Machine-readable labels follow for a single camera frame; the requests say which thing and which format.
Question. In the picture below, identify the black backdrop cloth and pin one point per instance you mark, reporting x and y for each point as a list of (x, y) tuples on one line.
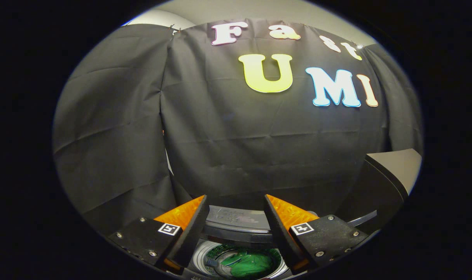
[(240, 147)]

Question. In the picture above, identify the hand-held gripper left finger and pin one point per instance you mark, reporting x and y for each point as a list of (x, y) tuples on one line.
[(191, 233)]

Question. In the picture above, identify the grey washing machine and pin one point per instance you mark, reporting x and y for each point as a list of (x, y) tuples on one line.
[(362, 218)]

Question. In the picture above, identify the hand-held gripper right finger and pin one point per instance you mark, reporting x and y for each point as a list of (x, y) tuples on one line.
[(280, 233)]

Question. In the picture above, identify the beige cabinet with dark frame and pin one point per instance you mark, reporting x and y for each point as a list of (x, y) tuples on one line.
[(399, 167)]

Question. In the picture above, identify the green polo shirt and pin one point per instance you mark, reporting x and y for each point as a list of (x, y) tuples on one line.
[(251, 264)]

